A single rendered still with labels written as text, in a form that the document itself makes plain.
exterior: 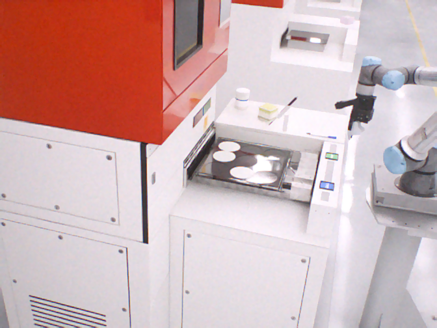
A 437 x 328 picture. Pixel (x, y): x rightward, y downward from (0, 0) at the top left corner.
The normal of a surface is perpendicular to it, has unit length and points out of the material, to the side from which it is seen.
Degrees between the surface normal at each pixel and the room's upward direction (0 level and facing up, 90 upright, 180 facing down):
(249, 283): 90
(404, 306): 90
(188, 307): 90
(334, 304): 0
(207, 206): 0
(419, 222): 0
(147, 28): 90
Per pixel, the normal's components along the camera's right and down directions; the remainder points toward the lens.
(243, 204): 0.05, -0.87
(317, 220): -0.27, 0.45
